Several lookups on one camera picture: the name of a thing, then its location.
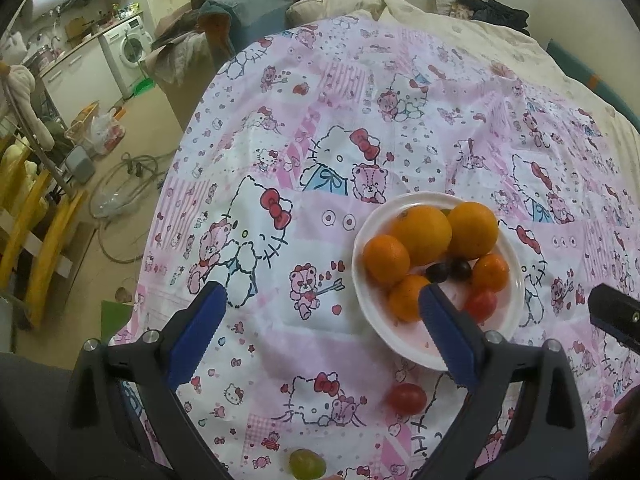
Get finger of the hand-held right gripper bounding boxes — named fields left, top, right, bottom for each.
left=587, top=283, right=640, bottom=352

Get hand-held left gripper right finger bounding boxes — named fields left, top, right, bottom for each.
left=417, top=282, right=593, bottom=480

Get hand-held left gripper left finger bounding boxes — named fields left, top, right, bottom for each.
left=57, top=281, right=232, bottom=480

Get pink and white plate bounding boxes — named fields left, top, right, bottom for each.
left=351, top=192, right=526, bottom=372

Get red cherry tomato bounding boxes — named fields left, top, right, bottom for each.
left=385, top=383, right=428, bottom=416
left=462, top=288, right=499, bottom=323

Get small mandarin orange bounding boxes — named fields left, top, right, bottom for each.
left=471, top=253, right=511, bottom=292
left=362, top=234, right=412, bottom=288
left=387, top=274, right=432, bottom=323

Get green grape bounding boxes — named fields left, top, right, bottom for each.
left=289, top=449, right=327, bottom=479

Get person's right hand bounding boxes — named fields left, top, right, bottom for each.
left=591, top=400, right=640, bottom=467

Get green cardboard sheet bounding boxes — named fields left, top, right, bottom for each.
left=100, top=300, right=136, bottom=336

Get large orange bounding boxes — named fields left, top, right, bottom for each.
left=390, top=205, right=453, bottom=267
left=446, top=201, right=500, bottom=260

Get yellow wooden chair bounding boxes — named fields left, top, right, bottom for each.
left=0, top=145, right=88, bottom=331

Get grey box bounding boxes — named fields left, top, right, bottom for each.
left=65, top=146, right=96, bottom=185

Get pink cartoon printed blanket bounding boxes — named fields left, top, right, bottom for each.
left=107, top=15, right=640, bottom=480

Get white plastic bag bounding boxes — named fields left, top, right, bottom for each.
left=89, top=107, right=126, bottom=157

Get orange basket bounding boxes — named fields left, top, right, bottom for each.
left=64, top=102, right=101, bottom=145

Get teal pillow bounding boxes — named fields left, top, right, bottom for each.
left=545, top=40, right=640, bottom=126

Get white kitchen counter cabinet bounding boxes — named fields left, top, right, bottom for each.
left=37, top=35, right=126, bottom=126

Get white washing machine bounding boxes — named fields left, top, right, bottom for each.
left=99, top=14, right=155, bottom=88

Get beige plush toy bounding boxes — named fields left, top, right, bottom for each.
left=0, top=62, right=56, bottom=151

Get black folded clothes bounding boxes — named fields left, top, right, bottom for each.
left=457, top=0, right=531, bottom=36

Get pile of dark clothes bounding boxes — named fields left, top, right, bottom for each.
left=150, top=0, right=331, bottom=86

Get coiled hose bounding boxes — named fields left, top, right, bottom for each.
left=92, top=152, right=171, bottom=266

